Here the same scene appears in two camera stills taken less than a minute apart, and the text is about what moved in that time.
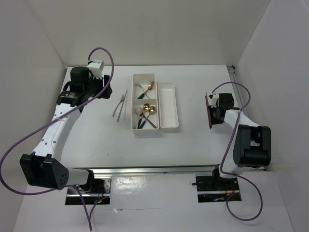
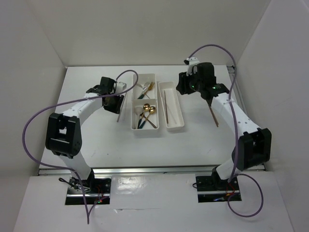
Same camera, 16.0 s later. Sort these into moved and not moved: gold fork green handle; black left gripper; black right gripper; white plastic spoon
Moved: black left gripper; black right gripper
Not moved: white plastic spoon; gold fork green handle
